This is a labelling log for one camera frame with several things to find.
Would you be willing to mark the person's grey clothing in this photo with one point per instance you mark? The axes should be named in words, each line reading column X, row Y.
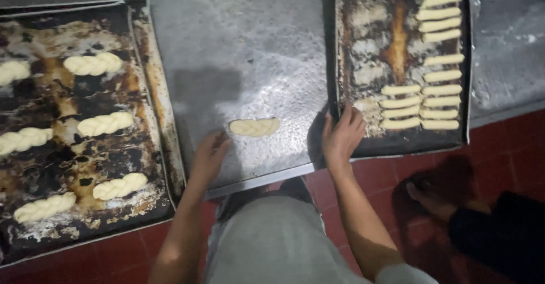
column 272, row 245

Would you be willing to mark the rows of dough sticks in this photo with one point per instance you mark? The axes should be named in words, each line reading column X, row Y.
column 440, row 89

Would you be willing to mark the person's left hand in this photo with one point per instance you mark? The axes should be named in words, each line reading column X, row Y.
column 206, row 160

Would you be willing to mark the person's right hand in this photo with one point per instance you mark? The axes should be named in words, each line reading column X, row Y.
column 340, row 141

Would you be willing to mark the single braided dough piece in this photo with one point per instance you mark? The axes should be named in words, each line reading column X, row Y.
column 254, row 127

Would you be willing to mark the burnt metal baking tray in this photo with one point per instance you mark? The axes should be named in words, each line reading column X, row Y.
column 164, row 105
column 374, row 41
column 51, row 105

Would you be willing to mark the rows of braided dough loaves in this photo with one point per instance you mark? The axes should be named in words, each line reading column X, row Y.
column 104, row 124

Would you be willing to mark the person's left fingers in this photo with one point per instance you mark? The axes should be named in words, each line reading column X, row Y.
column 219, row 141

